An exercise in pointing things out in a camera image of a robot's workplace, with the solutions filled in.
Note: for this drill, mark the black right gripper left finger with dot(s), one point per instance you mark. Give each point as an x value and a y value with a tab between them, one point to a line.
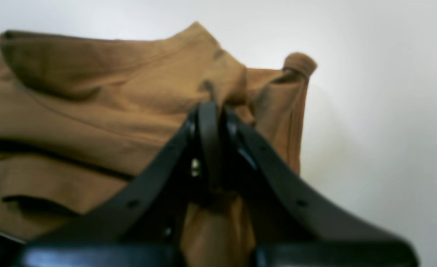
141	226

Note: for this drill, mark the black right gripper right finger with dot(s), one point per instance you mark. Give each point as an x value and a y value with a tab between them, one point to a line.
294	225

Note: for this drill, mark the brown t-shirt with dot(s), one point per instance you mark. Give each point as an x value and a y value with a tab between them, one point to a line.
80	117

